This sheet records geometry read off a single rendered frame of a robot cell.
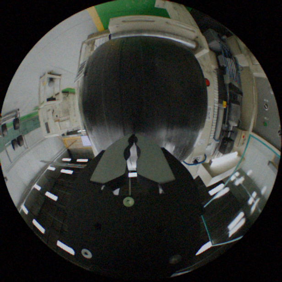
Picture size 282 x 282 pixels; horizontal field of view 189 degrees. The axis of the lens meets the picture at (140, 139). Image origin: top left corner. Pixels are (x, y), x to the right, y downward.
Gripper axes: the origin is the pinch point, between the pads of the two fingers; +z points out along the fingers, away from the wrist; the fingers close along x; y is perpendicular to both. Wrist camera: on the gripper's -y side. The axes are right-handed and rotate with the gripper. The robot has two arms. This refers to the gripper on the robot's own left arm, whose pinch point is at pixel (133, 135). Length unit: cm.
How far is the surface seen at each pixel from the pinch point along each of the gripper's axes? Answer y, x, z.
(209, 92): -9.6, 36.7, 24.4
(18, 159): 182, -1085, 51
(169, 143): 3.2, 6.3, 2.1
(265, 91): -25, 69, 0
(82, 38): -113, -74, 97
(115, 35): -30.5, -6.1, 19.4
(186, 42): -29.7, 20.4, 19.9
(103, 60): -12.6, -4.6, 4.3
